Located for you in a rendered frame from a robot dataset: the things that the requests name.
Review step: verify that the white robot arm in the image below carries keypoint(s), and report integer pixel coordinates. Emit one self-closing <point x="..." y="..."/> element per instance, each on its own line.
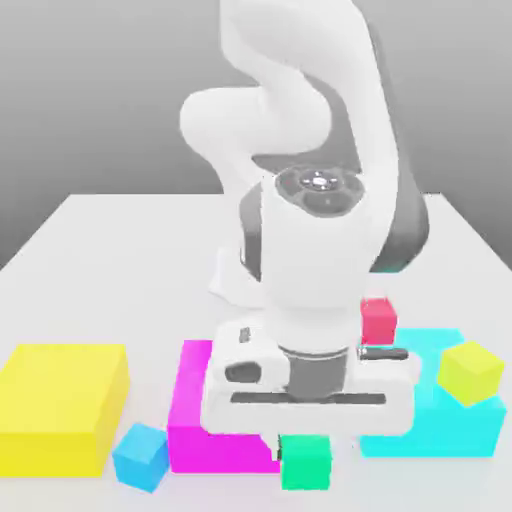
<point x="320" y="248"/>

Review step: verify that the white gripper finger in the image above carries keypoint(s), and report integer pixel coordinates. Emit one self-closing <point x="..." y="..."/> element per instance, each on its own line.
<point x="275" y="444"/>

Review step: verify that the small yellow-green cube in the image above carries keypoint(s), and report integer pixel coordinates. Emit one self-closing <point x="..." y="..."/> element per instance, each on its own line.
<point x="472" y="372"/>

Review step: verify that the large cyan box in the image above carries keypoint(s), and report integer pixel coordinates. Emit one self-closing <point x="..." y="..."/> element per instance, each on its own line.
<point x="440" y="436"/>

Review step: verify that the small blue cube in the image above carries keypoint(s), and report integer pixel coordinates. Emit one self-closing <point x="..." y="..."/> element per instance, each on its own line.
<point x="140" y="456"/>

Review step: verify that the large magenta box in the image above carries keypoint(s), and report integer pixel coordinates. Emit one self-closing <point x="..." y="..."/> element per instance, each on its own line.
<point x="208" y="452"/>

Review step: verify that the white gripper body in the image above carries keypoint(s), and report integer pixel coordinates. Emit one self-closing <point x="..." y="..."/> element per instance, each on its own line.
<point x="360" y="416"/>

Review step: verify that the small red cube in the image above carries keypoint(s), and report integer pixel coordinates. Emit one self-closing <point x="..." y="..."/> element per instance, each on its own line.
<point x="378" y="322"/>

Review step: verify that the small green cube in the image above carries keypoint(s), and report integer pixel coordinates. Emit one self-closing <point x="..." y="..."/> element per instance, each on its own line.
<point x="306" y="464"/>

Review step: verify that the large yellow box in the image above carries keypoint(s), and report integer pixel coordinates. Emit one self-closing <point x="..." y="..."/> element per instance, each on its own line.
<point x="52" y="408"/>

